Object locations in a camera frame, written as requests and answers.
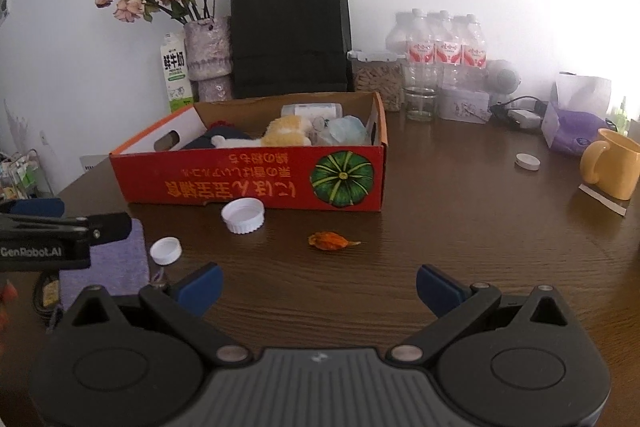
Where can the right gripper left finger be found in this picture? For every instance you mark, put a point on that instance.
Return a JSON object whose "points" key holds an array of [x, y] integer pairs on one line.
{"points": [[136, 360]]}

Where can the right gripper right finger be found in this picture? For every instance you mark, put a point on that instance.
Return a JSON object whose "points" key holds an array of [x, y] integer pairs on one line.
{"points": [[504, 360]]}

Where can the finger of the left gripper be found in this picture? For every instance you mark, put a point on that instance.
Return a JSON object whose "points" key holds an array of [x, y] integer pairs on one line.
{"points": [[35, 207]]}

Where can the purple towel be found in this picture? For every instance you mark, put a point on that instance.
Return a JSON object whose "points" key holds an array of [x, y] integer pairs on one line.
{"points": [[121, 267]]}

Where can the small white round cap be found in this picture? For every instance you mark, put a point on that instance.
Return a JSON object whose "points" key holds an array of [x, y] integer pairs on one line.
{"points": [[166, 251]]}

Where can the white ridged jar lid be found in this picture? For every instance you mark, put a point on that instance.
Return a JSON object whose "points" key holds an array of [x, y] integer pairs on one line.
{"points": [[244, 215]]}

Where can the dark blue pouch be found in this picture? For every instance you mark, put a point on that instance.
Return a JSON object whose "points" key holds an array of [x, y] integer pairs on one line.
{"points": [[216, 135]]}

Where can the white orange plush toy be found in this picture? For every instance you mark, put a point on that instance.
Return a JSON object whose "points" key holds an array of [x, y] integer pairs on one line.
{"points": [[281, 132]]}

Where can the white poster board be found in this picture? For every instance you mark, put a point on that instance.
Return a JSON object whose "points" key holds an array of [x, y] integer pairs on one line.
{"points": [[88, 162]]}

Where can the red cardboard box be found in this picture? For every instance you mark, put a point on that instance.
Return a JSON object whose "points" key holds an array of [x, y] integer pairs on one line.
{"points": [[159, 166]]}

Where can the small white bottle cap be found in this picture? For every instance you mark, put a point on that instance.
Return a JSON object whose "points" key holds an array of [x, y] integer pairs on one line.
{"points": [[527, 162]]}

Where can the green white milk carton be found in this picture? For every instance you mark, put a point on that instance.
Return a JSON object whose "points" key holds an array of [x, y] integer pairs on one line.
{"points": [[177, 82]]}

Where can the yellow mug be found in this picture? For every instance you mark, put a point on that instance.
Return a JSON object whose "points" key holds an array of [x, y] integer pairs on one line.
{"points": [[611, 163]]}

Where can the purple textured vase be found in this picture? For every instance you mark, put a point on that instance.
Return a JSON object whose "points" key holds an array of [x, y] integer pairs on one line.
{"points": [[209, 58]]}

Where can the orange dried petal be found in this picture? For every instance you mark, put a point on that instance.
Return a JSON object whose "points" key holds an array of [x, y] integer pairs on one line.
{"points": [[329, 241]]}

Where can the white power adapter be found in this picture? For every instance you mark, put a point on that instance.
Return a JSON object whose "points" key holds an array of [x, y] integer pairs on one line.
{"points": [[524, 119]]}

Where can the purple tissue pack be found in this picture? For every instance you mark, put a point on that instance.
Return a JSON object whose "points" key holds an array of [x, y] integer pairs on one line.
{"points": [[575, 112]]}

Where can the white floral tin box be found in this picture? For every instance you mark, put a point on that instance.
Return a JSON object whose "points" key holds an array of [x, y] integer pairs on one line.
{"points": [[463, 105]]}

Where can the white plastic bottle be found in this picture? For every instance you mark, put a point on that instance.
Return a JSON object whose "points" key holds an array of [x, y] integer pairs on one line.
{"points": [[313, 110]]}

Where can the empty glass cup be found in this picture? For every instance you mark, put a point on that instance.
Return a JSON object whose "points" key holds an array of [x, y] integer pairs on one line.
{"points": [[419, 103]]}

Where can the grey round speaker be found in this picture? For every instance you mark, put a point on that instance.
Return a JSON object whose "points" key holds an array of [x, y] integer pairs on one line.
{"points": [[501, 77]]}

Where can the black paper bag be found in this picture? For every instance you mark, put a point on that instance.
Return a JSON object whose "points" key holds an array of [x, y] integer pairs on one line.
{"points": [[290, 46]]}

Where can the pack of water bottles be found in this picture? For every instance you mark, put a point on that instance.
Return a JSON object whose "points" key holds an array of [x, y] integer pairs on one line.
{"points": [[440, 50]]}

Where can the clear jar with grains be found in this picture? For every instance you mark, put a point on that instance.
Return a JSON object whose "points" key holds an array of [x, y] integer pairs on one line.
{"points": [[379, 72]]}

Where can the wire storage rack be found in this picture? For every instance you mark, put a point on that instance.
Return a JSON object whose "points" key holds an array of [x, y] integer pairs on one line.
{"points": [[22, 177]]}

